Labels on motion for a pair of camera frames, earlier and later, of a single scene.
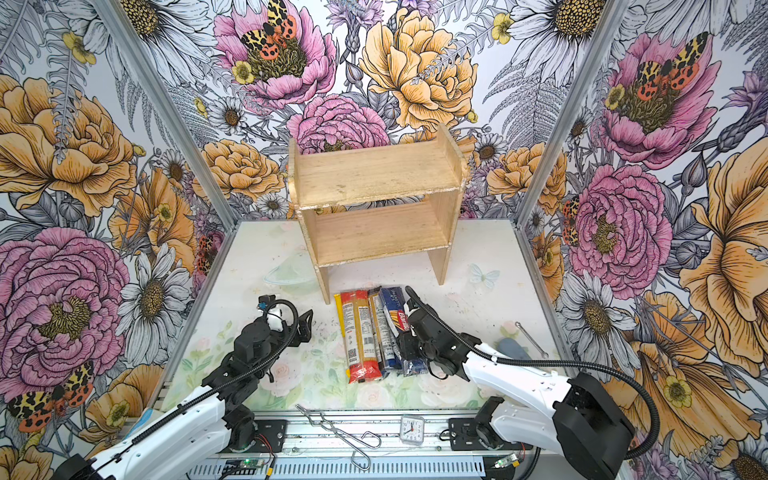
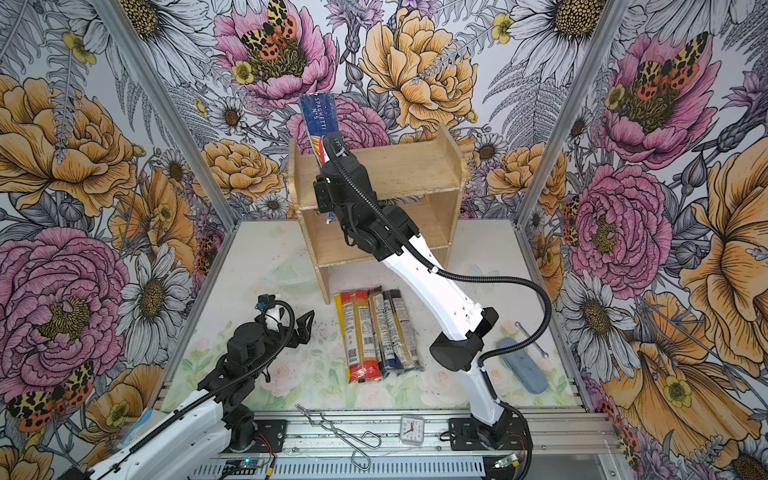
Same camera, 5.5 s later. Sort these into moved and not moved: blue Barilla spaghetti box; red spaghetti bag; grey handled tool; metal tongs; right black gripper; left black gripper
Moved: blue Barilla spaghetti box; right black gripper
Not moved: metal tongs; left black gripper; grey handled tool; red spaghetti bag
